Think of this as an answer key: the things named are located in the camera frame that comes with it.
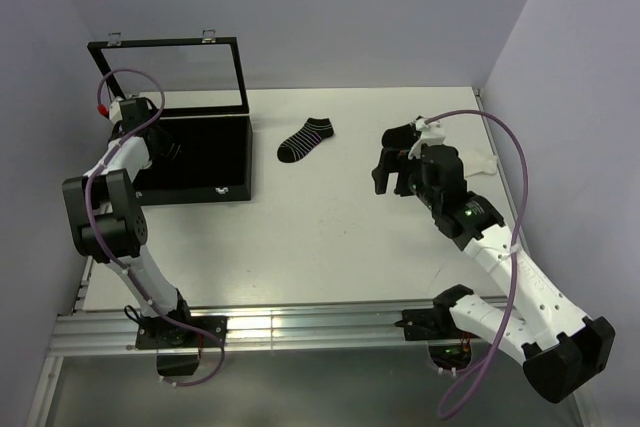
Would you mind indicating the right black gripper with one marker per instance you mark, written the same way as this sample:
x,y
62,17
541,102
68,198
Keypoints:
x,y
392,160

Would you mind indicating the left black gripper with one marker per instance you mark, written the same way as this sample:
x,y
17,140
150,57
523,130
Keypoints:
x,y
164,138

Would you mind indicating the black sock with purple stripes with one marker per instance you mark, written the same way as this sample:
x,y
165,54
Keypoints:
x,y
297,146

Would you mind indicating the black white-striped sock white toe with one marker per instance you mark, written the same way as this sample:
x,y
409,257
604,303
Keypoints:
x,y
169,150

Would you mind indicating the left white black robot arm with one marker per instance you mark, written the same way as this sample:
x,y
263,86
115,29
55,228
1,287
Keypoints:
x,y
108,225

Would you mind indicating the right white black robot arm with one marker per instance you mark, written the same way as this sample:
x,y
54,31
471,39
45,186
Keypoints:
x,y
559,346

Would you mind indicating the black glass-panel case lid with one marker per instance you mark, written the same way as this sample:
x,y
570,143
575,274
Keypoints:
x,y
199,75

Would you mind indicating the black display case base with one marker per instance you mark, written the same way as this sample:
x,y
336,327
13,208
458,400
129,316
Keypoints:
x,y
212,163

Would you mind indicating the aluminium front frame rail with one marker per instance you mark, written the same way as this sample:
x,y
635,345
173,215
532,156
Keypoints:
x,y
316,365

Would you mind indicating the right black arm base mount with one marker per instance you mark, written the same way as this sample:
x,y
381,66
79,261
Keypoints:
x,y
449,348

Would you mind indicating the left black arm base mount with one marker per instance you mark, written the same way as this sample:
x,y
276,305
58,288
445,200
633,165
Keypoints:
x,y
179,351

